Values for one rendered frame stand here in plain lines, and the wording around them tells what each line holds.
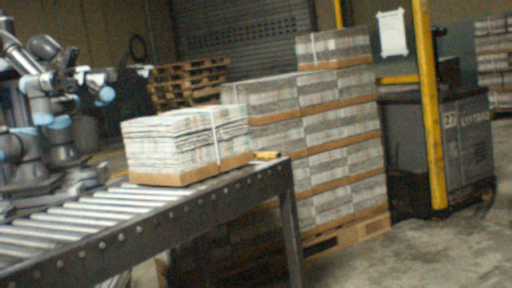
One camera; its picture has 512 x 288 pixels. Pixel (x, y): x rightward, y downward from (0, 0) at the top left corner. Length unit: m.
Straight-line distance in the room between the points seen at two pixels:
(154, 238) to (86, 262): 0.24
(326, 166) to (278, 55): 7.47
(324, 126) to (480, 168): 1.28
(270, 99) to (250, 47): 7.97
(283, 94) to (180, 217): 1.55
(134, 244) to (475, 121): 2.90
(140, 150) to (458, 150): 2.44
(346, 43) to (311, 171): 0.79
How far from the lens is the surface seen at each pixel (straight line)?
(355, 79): 3.47
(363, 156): 3.52
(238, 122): 2.12
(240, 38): 11.17
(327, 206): 3.37
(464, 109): 3.98
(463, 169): 4.01
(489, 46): 7.61
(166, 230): 1.69
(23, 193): 2.53
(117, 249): 1.57
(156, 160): 2.01
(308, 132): 3.24
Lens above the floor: 1.19
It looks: 8 degrees down
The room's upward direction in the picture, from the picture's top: 8 degrees counter-clockwise
